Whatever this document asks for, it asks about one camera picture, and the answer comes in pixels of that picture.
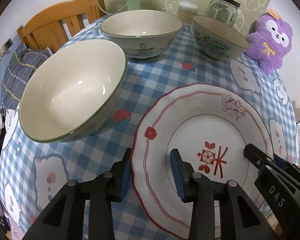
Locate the red patterned white plate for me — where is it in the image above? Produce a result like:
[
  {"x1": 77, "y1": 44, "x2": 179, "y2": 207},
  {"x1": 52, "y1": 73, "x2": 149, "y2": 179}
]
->
[{"x1": 132, "y1": 83, "x2": 273, "y2": 239}]

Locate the green rimmed bowl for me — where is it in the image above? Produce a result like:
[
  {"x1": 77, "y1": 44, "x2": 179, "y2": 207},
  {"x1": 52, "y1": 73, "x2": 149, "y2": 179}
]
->
[
  {"x1": 19, "y1": 39, "x2": 127, "y2": 143},
  {"x1": 100, "y1": 10, "x2": 183, "y2": 59}
]

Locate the blue floral bowl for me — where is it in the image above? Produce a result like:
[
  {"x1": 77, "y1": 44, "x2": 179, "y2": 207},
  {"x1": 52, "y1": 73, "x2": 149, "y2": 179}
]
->
[{"x1": 192, "y1": 15, "x2": 249, "y2": 60}]

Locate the blue checkered tablecloth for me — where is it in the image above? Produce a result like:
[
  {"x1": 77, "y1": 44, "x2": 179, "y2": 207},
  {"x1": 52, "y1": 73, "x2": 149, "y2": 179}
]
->
[{"x1": 0, "y1": 26, "x2": 299, "y2": 239}]

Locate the purple plush bunny toy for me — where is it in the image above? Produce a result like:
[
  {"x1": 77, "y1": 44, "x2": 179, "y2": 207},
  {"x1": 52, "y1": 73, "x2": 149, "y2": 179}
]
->
[{"x1": 245, "y1": 13, "x2": 293, "y2": 75}]

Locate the plaid blue bedding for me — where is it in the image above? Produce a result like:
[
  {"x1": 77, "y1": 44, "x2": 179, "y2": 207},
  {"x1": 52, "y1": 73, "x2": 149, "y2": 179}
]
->
[{"x1": 2, "y1": 43, "x2": 52, "y2": 110}]

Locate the glass jar black lid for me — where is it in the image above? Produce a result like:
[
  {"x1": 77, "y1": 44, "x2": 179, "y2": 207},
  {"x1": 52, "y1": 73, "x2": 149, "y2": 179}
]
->
[{"x1": 206, "y1": 0, "x2": 241, "y2": 27}]

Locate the cotton swab container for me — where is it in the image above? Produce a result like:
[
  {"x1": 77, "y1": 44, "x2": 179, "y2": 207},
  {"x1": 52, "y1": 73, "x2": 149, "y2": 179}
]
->
[{"x1": 178, "y1": 1, "x2": 198, "y2": 24}]

